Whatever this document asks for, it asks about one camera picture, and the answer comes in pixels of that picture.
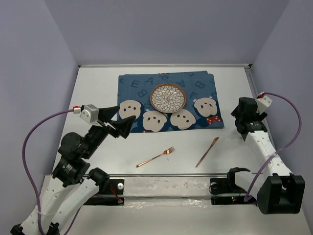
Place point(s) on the copper knife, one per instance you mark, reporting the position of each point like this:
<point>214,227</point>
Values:
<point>204,155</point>

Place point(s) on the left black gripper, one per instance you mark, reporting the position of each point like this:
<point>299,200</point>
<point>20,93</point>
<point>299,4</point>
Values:
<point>123,126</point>

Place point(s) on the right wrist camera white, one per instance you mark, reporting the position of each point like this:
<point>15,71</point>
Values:
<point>263,103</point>

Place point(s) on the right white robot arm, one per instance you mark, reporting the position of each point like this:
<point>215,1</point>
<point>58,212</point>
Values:
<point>274,187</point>

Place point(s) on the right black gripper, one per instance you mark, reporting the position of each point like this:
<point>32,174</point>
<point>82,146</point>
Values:
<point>260,118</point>

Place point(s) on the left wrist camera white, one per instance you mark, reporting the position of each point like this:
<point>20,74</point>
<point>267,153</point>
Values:
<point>90,114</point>

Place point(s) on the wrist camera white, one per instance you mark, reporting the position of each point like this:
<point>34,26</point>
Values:
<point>90,114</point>
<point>263,103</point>

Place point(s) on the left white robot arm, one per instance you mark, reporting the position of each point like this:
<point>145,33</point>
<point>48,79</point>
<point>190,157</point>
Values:
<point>72,183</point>

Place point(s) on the blue cartoon placemat cloth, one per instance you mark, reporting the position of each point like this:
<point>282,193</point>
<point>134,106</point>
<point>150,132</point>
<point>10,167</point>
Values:
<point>201,110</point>

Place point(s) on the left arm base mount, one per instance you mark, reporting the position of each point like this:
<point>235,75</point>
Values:
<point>110,195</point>

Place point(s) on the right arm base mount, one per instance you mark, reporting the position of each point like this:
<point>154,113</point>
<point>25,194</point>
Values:
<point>223,194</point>

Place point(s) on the floral patterned plate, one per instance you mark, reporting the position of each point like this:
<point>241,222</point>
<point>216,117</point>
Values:
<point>168,98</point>

